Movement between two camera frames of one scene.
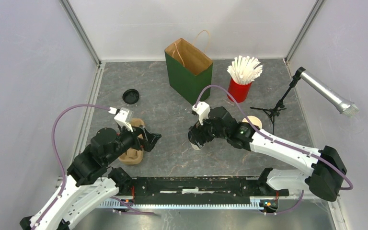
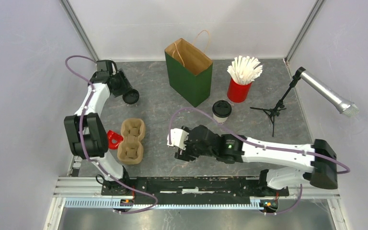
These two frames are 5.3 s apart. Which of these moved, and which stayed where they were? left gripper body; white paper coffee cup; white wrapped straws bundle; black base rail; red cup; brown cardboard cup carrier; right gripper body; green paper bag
Moved: right gripper body; white paper coffee cup; left gripper body
Stayed: black base rail; green paper bag; red cup; white wrapped straws bundle; brown cardboard cup carrier
